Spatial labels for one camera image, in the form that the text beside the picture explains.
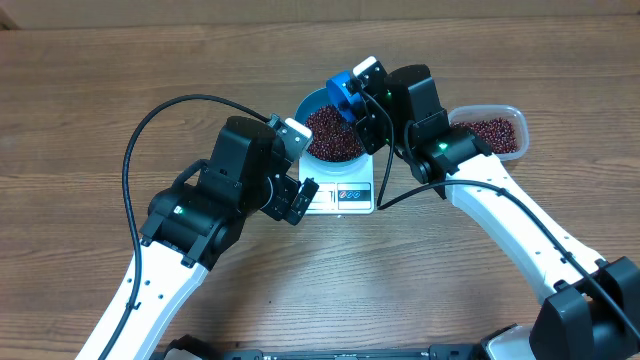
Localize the red beans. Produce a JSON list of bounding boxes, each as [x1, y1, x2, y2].
[[305, 105, 364, 162]]

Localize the blue plastic measuring scoop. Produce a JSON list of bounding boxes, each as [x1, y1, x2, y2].
[[326, 71, 364, 124]]

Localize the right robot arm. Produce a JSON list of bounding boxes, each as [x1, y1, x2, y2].
[[336, 57, 639, 359]]

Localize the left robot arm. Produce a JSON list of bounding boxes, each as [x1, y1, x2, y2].
[[78, 116, 318, 359]]

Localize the white digital kitchen scale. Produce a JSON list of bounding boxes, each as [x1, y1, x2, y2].
[[299, 153, 375, 215]]

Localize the teal blue bowl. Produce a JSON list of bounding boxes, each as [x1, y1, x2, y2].
[[293, 87, 374, 164]]

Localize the clear plastic food container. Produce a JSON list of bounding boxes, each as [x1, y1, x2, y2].
[[448, 105, 530, 161]]

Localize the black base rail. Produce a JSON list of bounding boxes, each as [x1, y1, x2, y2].
[[149, 324, 536, 360]]

